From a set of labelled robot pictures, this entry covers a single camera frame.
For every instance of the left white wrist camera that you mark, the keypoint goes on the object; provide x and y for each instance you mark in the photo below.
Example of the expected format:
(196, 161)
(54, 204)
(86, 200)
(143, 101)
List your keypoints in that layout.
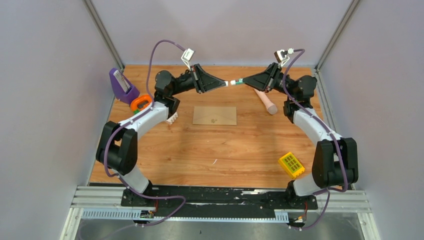
(187, 56)

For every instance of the yellow toy block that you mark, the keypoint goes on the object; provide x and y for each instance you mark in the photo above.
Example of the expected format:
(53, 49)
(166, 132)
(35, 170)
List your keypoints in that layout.
(291, 165)

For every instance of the brown paper envelope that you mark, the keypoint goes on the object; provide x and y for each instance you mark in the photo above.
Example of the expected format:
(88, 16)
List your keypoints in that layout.
(215, 115)

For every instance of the green white glue stick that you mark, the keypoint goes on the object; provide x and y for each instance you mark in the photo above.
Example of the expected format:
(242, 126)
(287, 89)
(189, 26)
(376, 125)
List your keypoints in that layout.
(236, 82)

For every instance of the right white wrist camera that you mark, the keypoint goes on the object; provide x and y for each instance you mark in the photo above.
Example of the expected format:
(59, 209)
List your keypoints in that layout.
(283, 56)

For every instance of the pink cylindrical tube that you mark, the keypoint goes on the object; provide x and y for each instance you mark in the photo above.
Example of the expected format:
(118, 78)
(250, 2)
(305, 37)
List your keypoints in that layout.
(269, 105)

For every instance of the purple holder stand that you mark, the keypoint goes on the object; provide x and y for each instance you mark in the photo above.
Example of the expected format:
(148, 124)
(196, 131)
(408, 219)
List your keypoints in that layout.
(123, 89)

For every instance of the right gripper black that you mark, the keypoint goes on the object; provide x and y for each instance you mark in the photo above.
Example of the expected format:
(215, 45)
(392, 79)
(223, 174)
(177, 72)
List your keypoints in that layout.
(266, 80)

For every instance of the blue white toy block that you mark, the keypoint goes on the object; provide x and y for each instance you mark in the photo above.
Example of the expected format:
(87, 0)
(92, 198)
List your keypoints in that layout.
(172, 118)

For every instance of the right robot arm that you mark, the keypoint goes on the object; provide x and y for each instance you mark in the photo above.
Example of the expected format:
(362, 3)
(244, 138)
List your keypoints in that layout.
(335, 162)

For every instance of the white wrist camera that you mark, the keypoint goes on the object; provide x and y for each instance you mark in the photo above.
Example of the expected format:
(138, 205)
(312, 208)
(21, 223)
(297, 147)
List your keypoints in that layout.
(283, 56)
(187, 56)

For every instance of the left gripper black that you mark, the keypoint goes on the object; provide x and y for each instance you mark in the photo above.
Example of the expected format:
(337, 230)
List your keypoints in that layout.
(204, 82)

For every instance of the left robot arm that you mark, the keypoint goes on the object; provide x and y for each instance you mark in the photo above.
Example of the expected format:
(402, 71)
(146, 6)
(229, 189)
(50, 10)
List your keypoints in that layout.
(118, 146)

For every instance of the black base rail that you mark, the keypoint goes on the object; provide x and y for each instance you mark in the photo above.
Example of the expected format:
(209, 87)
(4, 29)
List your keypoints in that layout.
(217, 202)

